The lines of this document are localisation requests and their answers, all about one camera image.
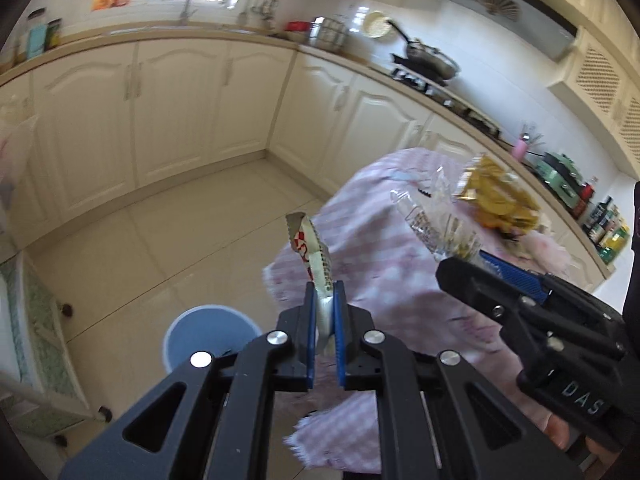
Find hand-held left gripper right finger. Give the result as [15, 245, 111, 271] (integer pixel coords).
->
[334, 280, 584, 480]

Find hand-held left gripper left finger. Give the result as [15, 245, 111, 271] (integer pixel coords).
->
[59, 281, 317, 480]

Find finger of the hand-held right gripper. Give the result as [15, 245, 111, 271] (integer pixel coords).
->
[435, 256, 567, 377]
[479, 251, 627, 342]

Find white and red snack wrapper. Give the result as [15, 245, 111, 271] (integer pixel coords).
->
[285, 212, 334, 356]

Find blue trash bin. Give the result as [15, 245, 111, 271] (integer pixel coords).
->
[162, 304, 264, 376]

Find person's right hand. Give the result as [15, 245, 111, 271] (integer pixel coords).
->
[545, 410, 619, 467]

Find clear printed plastic wrapper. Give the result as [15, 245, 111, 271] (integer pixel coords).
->
[390, 165, 484, 262]

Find yellow snack bag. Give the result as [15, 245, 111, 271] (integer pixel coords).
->
[452, 155, 544, 234]

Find pink checked tablecloth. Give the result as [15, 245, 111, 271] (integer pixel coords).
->
[262, 147, 612, 476]

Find dark sauce bottle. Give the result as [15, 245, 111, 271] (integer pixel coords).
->
[587, 199, 621, 242]

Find yellow oil bottle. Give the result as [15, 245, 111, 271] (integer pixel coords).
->
[599, 224, 632, 264]

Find red sauce bottle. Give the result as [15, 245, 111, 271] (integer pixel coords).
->
[577, 177, 598, 217]

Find pink utensil cup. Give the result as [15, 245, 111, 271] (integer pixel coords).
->
[510, 122, 546, 162]

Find black gas stove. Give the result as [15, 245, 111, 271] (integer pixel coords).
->
[390, 65, 503, 139]

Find black frying pan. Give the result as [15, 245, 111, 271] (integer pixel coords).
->
[387, 20, 461, 82]

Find cream kitchen base cabinets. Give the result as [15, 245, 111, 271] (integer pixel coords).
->
[0, 35, 613, 292]

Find pale yellow round strainer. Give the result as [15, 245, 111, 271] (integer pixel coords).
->
[362, 11, 391, 39]

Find grey range hood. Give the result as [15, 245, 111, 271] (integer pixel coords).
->
[412, 0, 581, 62]

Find stainless steel pot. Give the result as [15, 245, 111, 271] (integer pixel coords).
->
[309, 16, 350, 51]

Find translucent plastic bag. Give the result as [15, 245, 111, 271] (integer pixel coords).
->
[0, 100, 42, 212]

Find chrome faucet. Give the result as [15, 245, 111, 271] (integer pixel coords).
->
[174, 0, 197, 27]

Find white lidded jar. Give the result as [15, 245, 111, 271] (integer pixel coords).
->
[25, 7, 49, 59]

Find cream lattice wall cabinets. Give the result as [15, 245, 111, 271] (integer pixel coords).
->
[547, 0, 640, 181]

